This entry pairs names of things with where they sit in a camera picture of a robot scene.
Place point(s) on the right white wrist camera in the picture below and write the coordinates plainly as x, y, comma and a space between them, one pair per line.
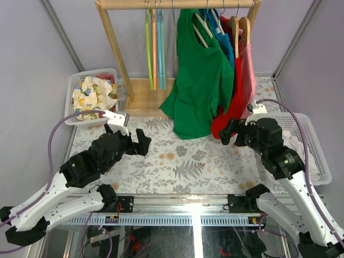
257, 111

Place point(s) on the wooden clothes rack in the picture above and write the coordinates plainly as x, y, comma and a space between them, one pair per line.
141, 101

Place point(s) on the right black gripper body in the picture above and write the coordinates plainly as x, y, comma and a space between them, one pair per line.
246, 135

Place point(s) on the wooden hanger with pink shirt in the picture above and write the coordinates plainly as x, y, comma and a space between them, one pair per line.
244, 26

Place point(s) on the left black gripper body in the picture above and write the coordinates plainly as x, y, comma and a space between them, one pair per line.
127, 146

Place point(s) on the green t shirt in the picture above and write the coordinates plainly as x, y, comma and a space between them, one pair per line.
188, 122

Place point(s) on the cream white hanger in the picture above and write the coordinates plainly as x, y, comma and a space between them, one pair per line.
202, 32

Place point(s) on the teal plastic hanger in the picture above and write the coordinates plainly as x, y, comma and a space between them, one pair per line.
162, 45

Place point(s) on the dark red cloth in basket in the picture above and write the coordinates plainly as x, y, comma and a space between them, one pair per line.
106, 91

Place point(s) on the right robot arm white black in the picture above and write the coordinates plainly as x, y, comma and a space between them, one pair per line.
313, 230

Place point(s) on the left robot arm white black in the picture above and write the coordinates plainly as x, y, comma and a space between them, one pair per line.
31, 221

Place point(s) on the white plastic basket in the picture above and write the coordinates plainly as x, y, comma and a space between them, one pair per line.
74, 81
287, 123

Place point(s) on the patterned cream cloth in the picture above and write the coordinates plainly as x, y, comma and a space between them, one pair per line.
95, 93

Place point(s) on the blue t shirt hanging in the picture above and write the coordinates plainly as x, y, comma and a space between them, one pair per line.
227, 48

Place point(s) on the white hanger with blue shirt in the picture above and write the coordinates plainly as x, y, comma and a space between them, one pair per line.
218, 27

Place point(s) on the right white plastic basket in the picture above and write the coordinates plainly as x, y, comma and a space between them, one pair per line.
287, 123

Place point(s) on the orange plastic hanger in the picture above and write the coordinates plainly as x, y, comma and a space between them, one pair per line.
154, 49

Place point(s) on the blue plastic hanger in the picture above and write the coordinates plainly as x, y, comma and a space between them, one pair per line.
159, 47

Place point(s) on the red t shirt hanging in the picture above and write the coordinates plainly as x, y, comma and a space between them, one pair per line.
235, 108

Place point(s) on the aluminium mounting rail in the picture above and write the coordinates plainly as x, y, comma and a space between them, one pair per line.
156, 210

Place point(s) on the left white plastic basket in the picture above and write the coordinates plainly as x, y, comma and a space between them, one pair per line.
74, 81

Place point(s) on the pink t shirt hanging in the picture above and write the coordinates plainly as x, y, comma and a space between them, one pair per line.
248, 80

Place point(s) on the green plastic hanger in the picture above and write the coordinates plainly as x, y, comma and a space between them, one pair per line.
148, 47

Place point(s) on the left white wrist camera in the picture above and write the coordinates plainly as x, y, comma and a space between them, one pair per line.
117, 121

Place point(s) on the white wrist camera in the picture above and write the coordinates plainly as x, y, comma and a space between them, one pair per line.
117, 121
257, 111

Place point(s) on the white cloth in basket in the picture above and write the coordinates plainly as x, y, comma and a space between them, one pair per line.
293, 143

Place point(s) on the wooden hanger with red shirt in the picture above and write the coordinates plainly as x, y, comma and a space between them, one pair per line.
231, 27

